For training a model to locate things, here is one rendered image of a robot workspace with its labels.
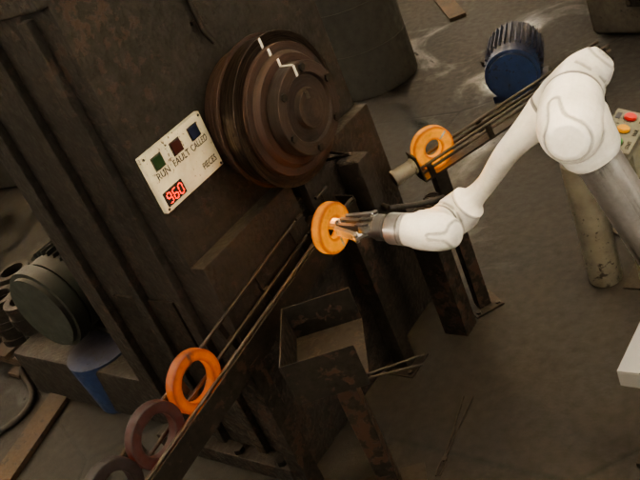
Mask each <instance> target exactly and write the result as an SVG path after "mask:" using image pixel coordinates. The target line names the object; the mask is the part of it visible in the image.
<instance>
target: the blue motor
mask: <svg viewBox="0 0 640 480"><path fill-rule="evenodd" d="M544 45H545V43H544V42H543V37H541V32H540V33H538V29H535V28H534V27H533V25H532V26H531V25H530V24H529V22H528V23H525V22H524V21H522V22H520V21H518V20H517V21H514V22H512V21H511V22H509V23H507V22H506V24H505V25H503V26H502V25H501V26H500V28H499V29H498V28H496V31H495V32H492V36H490V40H489V42H488V46H487V52H486V57H485V64H484V67H485V80H486V83H487V86H488V88H489V89H490V91H491V92H492V93H493V100H494V103H495V104H496V103H500V102H504V101H505V100H507V99H508V98H510V97H511V96H513V95H514V94H515V93H516V92H518V91H520V90H522V89H523V88H525V87H526V86H528V85H529V84H531V83H532V82H534V81H535V80H537V79H538V78H540V77H541V76H543V75H544V74H546V73H547V72H549V71H550V66H545V67H544V50H545V48H544Z"/></svg>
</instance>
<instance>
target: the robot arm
mask: <svg viewBox="0 0 640 480"><path fill-rule="evenodd" d="M613 72H614V66H613V61H612V60H611V58H610V57H609V56H608V55H607V54H605V53H604V52H603V51H602V50H600V49H599V48H597V47H587V48H584V49H582V50H579V51H578V52H576V53H574V54H572V55H571V56H569V57H568V58H567V59H566V60H565V61H563V62H562V63H561V64H560V65H559V66H558V67H557V68H556V69H555V70H554V71H553V72H552V73H551V74H550V75H549V76H548V77H547V78H546V79H545V80H544V81H543V83H542V84H541V85H540V87H539V88H538V90H537V91H536V92H535V93H534V95H533V96H532V97H531V98H530V100H529V102H528V103H527V105H526V106H525V107H524V108H523V110H522V112H521V113H520V114H519V116H518V117H517V119H516V120H515V122H514V123H513V124H512V126H511V127H510V129H509V130H508V131H507V133H506V134H505V135H504V137H503V138H502V139H501V141H500V142H499V143H498V145H497V146H496V148H495V149H494V151H493V152H492V154H491V156H490V158H489V160H488V162H487V164H486V166H485V167H484V169H483V170H482V172H481V174H480V176H479V177H478V178H477V179H476V180H475V181H474V182H473V183H472V184H471V185H470V186H469V187H467V188H465V189H464V188H457V189H455V190H454V191H452V192H451V193H450V194H448V195H447V196H445V197H444V198H443V199H441V200H440V201H439V203H438V204H436V205H435V206H434V207H432V208H430V209H426V210H419V211H417V212H413V213H407V212H391V213H389V214H380V213H379V214H378V211H377V210H372V211H365V212H354V213H346V214H345V217H341V218H332V219H331V221H330V225H329V230H335V232H336V235H338V236H341V237H344V238H347V239H350V240H353V241H354V242H355V243H359V242H360V239H362V238H363V237H365V238H370V237H371V238H373V239H375V240H376V241H385V242H387V243H388V244H390V245H398V246H407V247H411V248H413V249H415V250H426V251H443V250H451V249H454V248H456V247H458V246H459V244H460V243H461V241H462V239H463V235H464V233H466V232H468V231H469V230H471V229H472V228H473V227H474V226H475V225H476V224H477V222H478V221H479V219H480V217H481V216H482V214H483V212H484V209H483V204H484V203H485V201H486V200H487V199H488V198H489V196H490V195H491V194H492V192H493V191H494V190H495V189H496V187H497V186H498V185H499V183H500V182H501V181H502V179H503V178H504V177H505V175H506V174H507V173H508V171H509V170H510V169H511V167H512V166H513V165H514V163H515V162H516V161H517V160H518V159H519V158H520V157H521V156H522V155H523V154H524V153H525V152H526V151H527V150H529V149H530V148H531V147H533V146H534V145H536V144H537V143H538V142H539V143H540V145H541V147H542V149H543V150H544V151H545V153H546V154H547V155H548V156H549V157H551V158H552V159H554V160H555V161H557V162H559V163H560V164H561V165H563V166H564V167H565V168H566V169H567V170H569V171H571V172H574V173H576V174H579V175H580V177H581V178H582V180H583V181H584V183H585V184H586V186H587V187H588V189H589V190H590V192H591V194H592V195H593V197H594V198H595V200H596V201H597V203H598V204H599V206H600V207H601V209H602V211H603V212H604V213H605V214H606V216H607V217H608V219H609V220H610V222H611V224H612V225H613V227H614V228H615V230H616V231H617V233H618V234H619V236H620V237H621V239H622V240H623V242H624V243H625V245H626V246H627V248H628V249H629V251H630V253H631V254H632V256H633V257H634V259H635V260H636V262H637V264H638V265H639V267H640V179H639V177H638V176H637V174H636V173H635V171H634V169H633V168H632V166H631V165H630V163H629V161H628V159H627V158H626V156H625V155H624V153H623V152H622V151H621V149H620V146H621V137H620V134H619V132H618V129H617V128H616V126H615V123H614V121H613V118H612V116H611V113H610V109H609V106H608V104H607V103H606V102H605V93H606V86H607V85H608V84H609V82H610V80H611V78H612V75H613Z"/></svg>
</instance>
